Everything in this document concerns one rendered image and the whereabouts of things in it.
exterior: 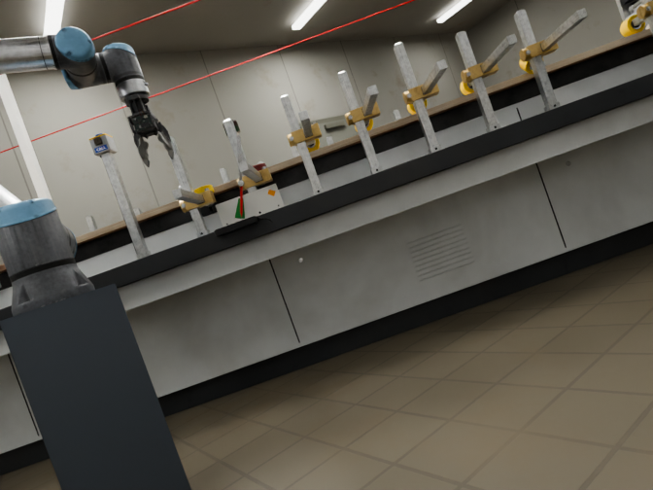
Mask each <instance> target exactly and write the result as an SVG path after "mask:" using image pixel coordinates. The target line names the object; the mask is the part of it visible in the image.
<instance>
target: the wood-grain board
mask: <svg viewBox="0 0 653 490"><path fill-rule="evenodd" d="M652 36H653V35H652V32H651V29H650V28H649V29H646V30H643V31H640V32H638V33H636V34H633V35H630V36H628V37H625V38H622V39H619V40H617V41H614V42H611V43H608V44H606V45H603V46H600V47H597V48H595V49H592V50H589V51H586V52H583V53H580V54H577V55H575V56H572V57H569V58H566V59H564V60H561V61H558V62H555V63H553V64H550V65H547V66H545V68H546V71H547V74H551V73H554V72H556V71H559V70H562V69H565V68H567V67H569V66H572V65H575V64H577V63H580V62H583V61H586V60H588V59H591V58H594V57H597V56H599V55H602V54H605V53H609V52H612V51H615V50H618V49H620V48H623V47H626V46H628V45H630V44H633V43H636V42H639V41H641V40H644V39H647V38H650V37H652ZM534 79H535V77H534V74H529V73H526V74H523V75H521V76H518V77H515V78H512V79H510V80H507V81H504V82H501V83H499V84H496V85H493V86H490V87H486V91H487V93H488V96H490V95H492V94H495V93H498V92H501V91H503V90H506V89H509V88H513V87H516V86H519V85H521V84H523V83H526V82H529V81H532V80H534ZM476 100H477V99H476V96H475V93H474V92H473V93H470V94H468V95H465V96H462V97H459V98H457V99H454V100H451V101H449V102H446V103H443V104H440V105H438V106H435V107H432V108H429V109H427V112H428V114H429V117H433V116H436V115H438V114H441V113H444V112H447V111H449V110H452V109H455V108H458V107H460V106H463V105H465V104H468V103H470V102H473V101H476ZM418 121H419V120H418V117H417V114H414V115H411V116H408V117H406V118H403V119H400V120H397V121H395V122H390V123H387V124H385V125H382V126H379V127H376V128H374V129H371V130H368V134H369V137H370V139H372V138H374V137H377V136H380V135H383V134H385V133H388V132H391V131H394V130H396V129H399V128H402V127H405V126H407V125H409V124H412V123H416V122H418ZM359 143H361V140H360V137H359V135H355V136H353V137H350V138H347V139H344V140H342V141H339V142H336V143H333V144H331V145H328V146H325V147H322V148H321V149H318V150H315V151H312V152H310V153H309V154H310V157H311V159H312V160H313V159H316V158H320V157H323V156H326V155H329V154H331V153H334V152H337V151H340V150H342V149H345V148H348V147H351V146H353V145H356V144H359ZM302 163H303V160H302V157H301V156H299V157H294V158H291V159H289V160H286V161H283V162H280V163H278V164H275V165H272V166H269V167H267V168H268V169H269V171H270V174H271V175H273V174H276V173H278V172H281V171H284V170H287V169H289V168H292V167H295V166H298V165H300V164H302ZM238 179H239V178H238ZM238 179H235V180H232V181H229V182H227V183H224V184H221V185H218V186H216V187H213V189H214V191H215V192H214V195H217V194H220V193H224V192H227V191H230V190H233V189H235V188H238V187H239V186H238V184H237V180H238ZM180 201H182V200H176V201H174V202H171V203H168V204H165V205H163V206H160V207H157V208H155V209H153V210H150V211H147V212H144V213H142V214H139V215H136V219H137V221H138V224H139V223H142V222H145V221H147V220H149V219H152V218H155V217H158V216H160V215H163V214H166V213H169V212H171V211H174V210H177V209H180V208H181V207H180ZM124 228H127V226H126V224H125V221H124V220H122V221H120V222H117V223H114V224H111V225H109V226H106V227H102V228H100V229H97V230H94V231H91V232H89V233H86V234H83V235H80V236H78V237H76V240H77V246H78V245H81V244H84V243H86V242H88V241H91V240H94V239H96V238H99V237H102V236H105V235H107V234H110V233H113V232H116V231H118V230H121V229H124ZM6 271H7V270H6V267H5V265H4V264H0V273H3V272H6Z"/></svg>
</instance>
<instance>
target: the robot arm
mask: <svg viewBox="0 0 653 490"><path fill-rule="evenodd" d="M52 69H54V70H61V72H62V74H63V77H64V79H65V81H66V83H67V85H68V87H69V88H70V89H72V90H74V89H83V88H90V87H95V86H100V85H105V84H109V83H115V85H116V88H117V91H118V94H119V96H120V101H121V102H123V103H125V104H126V106H127V107H129V108H130V111H131V113H132V116H129V117H127V119H128V121H129V124H130V127H131V130H132V132H133V133H134V136H133V139H134V143H135V145H136V147H137V149H138V153H139V154H140V157H141V159H142V161H143V162H144V163H145V164H146V165H147V167H150V161H149V154H148V148H149V143H148V142H146V141H145V140H143V137H145V138H146V139H148V138H149V136H152V135H155V136H157V135H158V137H157V139H158V140H159V142H161V143H163V145H164V148H165V149H166V150H167V151H168V155H169V156H170V157H171V158H172V159H173V158H174V151H173V147H172V143H171V139H170V135H169V132H168V130H167V128H166V127H165V126H164V125H163V124H162V123H161V122H158V119H156V118H155V115H154V114H153V113H152V112H151V110H150V108H149V107H148V105H145V104H147V103H148V102H149V96H150V92H149V89H148V88H147V86H148V85H149V84H148V83H146V82H145V79H144V76H143V73H142V70H141V68H140V65H139V62H138V58H137V55H136V54H135V52H134V50H133V49H132V47H130V46H129V45H127V44H125V43H113V44H111V45H107V46H105V47H104V49H103V51H102V52H100V53H95V47H94V45H93V43H92V41H91V39H90V37H89V36H88V35H87V34H86V33H85V32H84V31H83V30H82V29H80V28H77V27H72V26H69V27H64V28H62V29H60V30H59V31H58V32H57V33H56V34H52V35H45V36H37V37H21V38H7V39H0V74H9V73H19V72H30V71H42V70H52ZM133 125H134V127H135V130H134V127H133ZM76 252H77V240H76V237H75V235H74V233H73V232H72V231H71V230H70V229H69V228H68V227H66V226H65V225H64V224H63V223H62V222H61V221H60V219H59V216H58V213H57V210H56V206H54V204H53V202H52V200H51V199H49V198H45V197H43V198H34V199H29V200H24V201H21V200H19V199H18V198H17V197H16V196H14V195H13V194H12V193H10V192H9V191H7V190H6V189H5V188H4V187H2V186H1V185H0V255H1V257H2V260H3V263H4V265H5V267H6V270H7V272H8V275H9V278H10V280H11V283H12V286H13V296H12V313H13V316H17V315H19V314H22V313H25V312H28V311H31V310H34V309H37V308H40V307H43V306H46V305H49V304H53V303H56V302H59V301H62V300H65V299H67V298H72V297H75V296H78V295H81V294H84V293H87V292H90V291H93V290H95V289H94V286H93V284H92V283H91V282H90V281H89V280H88V278H87V277H86V276H85V275H84V274H83V273H82V272H81V270H80V269H79V268H78V266H77V263H76V261H75V255H76Z"/></svg>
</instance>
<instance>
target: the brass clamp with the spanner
mask: <svg viewBox="0 0 653 490"><path fill-rule="evenodd" d="M259 173H260V175H261V178H262V180H261V181H258V182H255V181H253V180H252V179H250V178H249V177H247V176H243V177H242V181H244V183H245V185H244V186H243V191H244V190H246V189H248V188H250V187H253V186H256V187H257V186H260V185H263V184H266V183H268V182H271V181H273V179H272V176H271V174H270V171H269V169H268V168H264V169H262V170H260V171H259Z"/></svg>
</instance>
